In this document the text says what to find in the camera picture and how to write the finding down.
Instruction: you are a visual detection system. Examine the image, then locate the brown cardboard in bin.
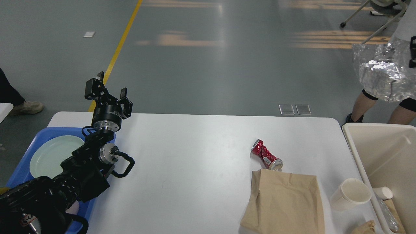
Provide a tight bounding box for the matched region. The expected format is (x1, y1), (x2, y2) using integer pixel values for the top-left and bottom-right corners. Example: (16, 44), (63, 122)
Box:
(383, 199), (406, 234)

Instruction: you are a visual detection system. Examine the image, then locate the green plate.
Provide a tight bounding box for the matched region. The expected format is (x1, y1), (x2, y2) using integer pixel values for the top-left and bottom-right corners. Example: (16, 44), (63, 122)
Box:
(29, 135), (84, 179)

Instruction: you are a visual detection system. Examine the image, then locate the white paper cup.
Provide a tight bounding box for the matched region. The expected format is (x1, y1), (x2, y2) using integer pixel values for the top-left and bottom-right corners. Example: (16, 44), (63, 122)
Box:
(330, 178), (372, 211)

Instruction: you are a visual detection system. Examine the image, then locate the floor metal plate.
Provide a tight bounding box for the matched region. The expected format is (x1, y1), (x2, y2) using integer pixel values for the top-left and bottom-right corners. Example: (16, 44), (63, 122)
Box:
(296, 104), (312, 115)
(279, 104), (295, 115)

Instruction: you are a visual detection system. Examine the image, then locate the pink mug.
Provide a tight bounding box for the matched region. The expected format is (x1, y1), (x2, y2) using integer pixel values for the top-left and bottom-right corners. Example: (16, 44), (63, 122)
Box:
(65, 201), (80, 215)

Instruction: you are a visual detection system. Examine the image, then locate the white side table corner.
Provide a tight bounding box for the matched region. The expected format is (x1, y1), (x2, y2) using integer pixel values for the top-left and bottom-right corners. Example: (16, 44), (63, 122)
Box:
(0, 103), (14, 123)

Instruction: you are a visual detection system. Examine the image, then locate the white chair frame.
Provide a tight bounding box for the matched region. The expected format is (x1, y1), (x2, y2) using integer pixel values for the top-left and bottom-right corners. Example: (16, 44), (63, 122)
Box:
(339, 0), (410, 44)

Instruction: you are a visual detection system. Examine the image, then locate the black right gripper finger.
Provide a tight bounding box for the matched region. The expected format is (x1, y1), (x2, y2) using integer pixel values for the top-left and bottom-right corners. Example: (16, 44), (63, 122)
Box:
(409, 36), (416, 68)

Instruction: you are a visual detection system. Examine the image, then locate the blue plastic tray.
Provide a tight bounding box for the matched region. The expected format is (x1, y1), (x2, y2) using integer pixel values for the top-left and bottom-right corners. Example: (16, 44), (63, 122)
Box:
(1, 127), (97, 234)

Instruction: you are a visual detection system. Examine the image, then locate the person at left edge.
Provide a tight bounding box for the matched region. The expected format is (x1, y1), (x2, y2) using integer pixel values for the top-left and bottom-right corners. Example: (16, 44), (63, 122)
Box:
(0, 69), (44, 116)

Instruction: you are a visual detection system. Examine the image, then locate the small paper cup in bin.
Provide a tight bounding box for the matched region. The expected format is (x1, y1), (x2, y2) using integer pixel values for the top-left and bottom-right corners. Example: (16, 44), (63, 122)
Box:
(373, 186), (393, 200)

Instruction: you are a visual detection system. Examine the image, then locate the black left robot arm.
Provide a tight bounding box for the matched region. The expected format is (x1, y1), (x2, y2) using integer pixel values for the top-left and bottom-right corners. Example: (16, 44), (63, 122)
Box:
(0, 71), (135, 234)

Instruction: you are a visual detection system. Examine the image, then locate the brown paper bag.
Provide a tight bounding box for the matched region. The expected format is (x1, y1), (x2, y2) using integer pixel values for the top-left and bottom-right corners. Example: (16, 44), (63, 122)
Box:
(240, 169), (325, 234)

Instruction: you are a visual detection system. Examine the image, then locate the person in white shirt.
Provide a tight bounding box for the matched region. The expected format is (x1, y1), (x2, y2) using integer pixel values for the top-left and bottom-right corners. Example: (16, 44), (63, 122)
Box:
(345, 6), (416, 125)

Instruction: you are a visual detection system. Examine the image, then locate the clear plastic wrapper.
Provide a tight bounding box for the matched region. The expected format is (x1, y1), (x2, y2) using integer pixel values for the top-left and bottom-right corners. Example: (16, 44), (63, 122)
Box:
(352, 40), (416, 102)

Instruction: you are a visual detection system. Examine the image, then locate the left floor metal plate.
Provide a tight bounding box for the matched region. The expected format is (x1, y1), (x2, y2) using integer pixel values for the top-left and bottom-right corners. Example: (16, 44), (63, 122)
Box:
(279, 104), (295, 115)

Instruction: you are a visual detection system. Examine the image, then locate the dark teal mug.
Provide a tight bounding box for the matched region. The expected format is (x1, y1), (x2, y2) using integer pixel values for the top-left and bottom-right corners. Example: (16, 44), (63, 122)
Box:
(0, 187), (10, 195)

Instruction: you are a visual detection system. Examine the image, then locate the brown crumpled paper scrap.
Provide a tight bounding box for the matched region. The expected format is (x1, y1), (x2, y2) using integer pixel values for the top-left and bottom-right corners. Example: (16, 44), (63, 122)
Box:
(351, 220), (376, 234)

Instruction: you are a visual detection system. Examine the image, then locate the right floor metal plate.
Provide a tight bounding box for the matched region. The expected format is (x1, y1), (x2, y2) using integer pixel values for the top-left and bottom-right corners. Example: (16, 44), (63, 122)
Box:
(296, 104), (312, 115)

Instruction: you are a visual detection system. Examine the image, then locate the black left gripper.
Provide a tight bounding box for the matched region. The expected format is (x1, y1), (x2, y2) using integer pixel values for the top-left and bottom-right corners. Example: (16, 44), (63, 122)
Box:
(84, 71), (133, 132)

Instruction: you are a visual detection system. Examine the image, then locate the beige plastic bin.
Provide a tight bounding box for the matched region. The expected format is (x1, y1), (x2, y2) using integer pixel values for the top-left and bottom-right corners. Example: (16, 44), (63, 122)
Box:
(342, 123), (416, 234)

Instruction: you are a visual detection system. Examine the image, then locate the crushed red soda can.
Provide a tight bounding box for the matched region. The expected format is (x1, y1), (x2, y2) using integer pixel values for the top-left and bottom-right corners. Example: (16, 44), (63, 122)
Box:
(251, 139), (283, 171)

